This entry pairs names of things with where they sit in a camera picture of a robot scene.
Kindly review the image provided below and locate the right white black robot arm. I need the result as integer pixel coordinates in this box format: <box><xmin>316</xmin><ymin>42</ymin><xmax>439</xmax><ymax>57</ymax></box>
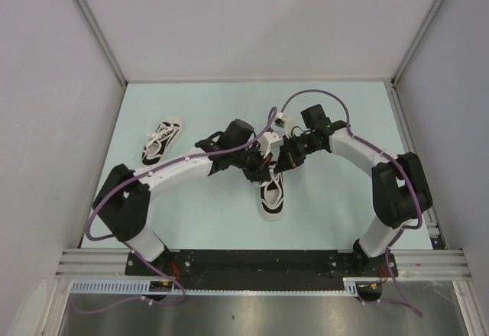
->
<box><xmin>274</xmin><ymin>105</ymin><xmax>432</xmax><ymax>276</ymax></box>

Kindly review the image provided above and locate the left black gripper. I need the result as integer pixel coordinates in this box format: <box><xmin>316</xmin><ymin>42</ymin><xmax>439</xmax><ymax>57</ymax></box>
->
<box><xmin>231</xmin><ymin>141</ymin><xmax>272</xmax><ymax>183</ymax></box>

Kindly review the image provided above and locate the aluminium corner post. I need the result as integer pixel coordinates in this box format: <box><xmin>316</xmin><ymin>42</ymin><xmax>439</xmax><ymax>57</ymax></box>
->
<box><xmin>57</xmin><ymin>0</ymin><xmax>128</xmax><ymax>86</ymax></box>
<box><xmin>393</xmin><ymin>0</ymin><xmax>462</xmax><ymax>83</ymax></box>

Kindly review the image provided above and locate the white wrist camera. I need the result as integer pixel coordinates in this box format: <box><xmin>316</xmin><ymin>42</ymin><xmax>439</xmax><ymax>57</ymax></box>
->
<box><xmin>274</xmin><ymin>112</ymin><xmax>295</xmax><ymax>136</ymax></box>
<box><xmin>257</xmin><ymin>131</ymin><xmax>283</xmax><ymax>157</ymax></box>

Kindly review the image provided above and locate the purple cable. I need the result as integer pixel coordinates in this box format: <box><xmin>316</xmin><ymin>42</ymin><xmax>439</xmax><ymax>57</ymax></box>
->
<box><xmin>70</xmin><ymin>106</ymin><xmax>278</xmax><ymax>314</ymax></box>
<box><xmin>281</xmin><ymin>89</ymin><xmax>425</xmax><ymax>317</ymax></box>

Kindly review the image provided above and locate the black white sneaker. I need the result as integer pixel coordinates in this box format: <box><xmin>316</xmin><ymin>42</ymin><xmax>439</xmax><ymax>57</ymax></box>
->
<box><xmin>141</xmin><ymin>116</ymin><xmax>184</xmax><ymax>166</ymax></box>
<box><xmin>260</xmin><ymin>162</ymin><xmax>284</xmax><ymax>221</ymax></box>

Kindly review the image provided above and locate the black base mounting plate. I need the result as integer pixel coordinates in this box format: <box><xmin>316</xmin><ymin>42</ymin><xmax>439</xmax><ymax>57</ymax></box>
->
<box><xmin>125</xmin><ymin>249</ymin><xmax>399</xmax><ymax>292</ymax></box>

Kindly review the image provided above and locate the aluminium front frame rail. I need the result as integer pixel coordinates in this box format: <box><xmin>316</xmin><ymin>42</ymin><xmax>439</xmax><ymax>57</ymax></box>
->
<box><xmin>55</xmin><ymin>248</ymin><xmax>472</xmax><ymax>281</ymax></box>

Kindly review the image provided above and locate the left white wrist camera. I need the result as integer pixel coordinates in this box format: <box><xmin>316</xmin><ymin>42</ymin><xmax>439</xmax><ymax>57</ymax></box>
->
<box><xmin>257</xmin><ymin>131</ymin><xmax>283</xmax><ymax>157</ymax></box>

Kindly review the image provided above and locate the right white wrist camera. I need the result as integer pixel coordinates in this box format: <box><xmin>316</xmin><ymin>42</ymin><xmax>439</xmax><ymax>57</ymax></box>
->
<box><xmin>274</xmin><ymin>112</ymin><xmax>295</xmax><ymax>136</ymax></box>

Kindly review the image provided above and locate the right aluminium corner post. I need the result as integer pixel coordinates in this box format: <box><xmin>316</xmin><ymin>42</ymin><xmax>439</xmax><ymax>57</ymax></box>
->
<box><xmin>393</xmin><ymin>0</ymin><xmax>462</xmax><ymax>83</ymax></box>

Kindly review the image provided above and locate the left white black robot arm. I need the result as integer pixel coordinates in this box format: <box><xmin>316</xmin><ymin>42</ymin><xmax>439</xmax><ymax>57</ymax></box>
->
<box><xmin>92</xmin><ymin>119</ymin><xmax>283</xmax><ymax>275</ymax></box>

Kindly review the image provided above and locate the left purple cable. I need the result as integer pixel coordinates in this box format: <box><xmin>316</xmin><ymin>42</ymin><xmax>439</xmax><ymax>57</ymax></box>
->
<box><xmin>70</xmin><ymin>106</ymin><xmax>278</xmax><ymax>314</ymax></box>

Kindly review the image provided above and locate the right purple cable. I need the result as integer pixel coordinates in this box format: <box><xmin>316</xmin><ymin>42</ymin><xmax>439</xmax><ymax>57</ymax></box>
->
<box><xmin>281</xmin><ymin>89</ymin><xmax>425</xmax><ymax>317</ymax></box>

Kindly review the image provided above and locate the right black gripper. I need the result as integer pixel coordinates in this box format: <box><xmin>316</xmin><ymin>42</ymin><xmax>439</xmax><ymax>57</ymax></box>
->
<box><xmin>274</xmin><ymin>131</ymin><xmax>322</xmax><ymax>174</ymax></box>

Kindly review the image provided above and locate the left aluminium corner post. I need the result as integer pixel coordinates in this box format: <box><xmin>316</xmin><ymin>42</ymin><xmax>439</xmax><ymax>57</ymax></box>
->
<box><xmin>57</xmin><ymin>0</ymin><xmax>128</xmax><ymax>86</ymax></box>

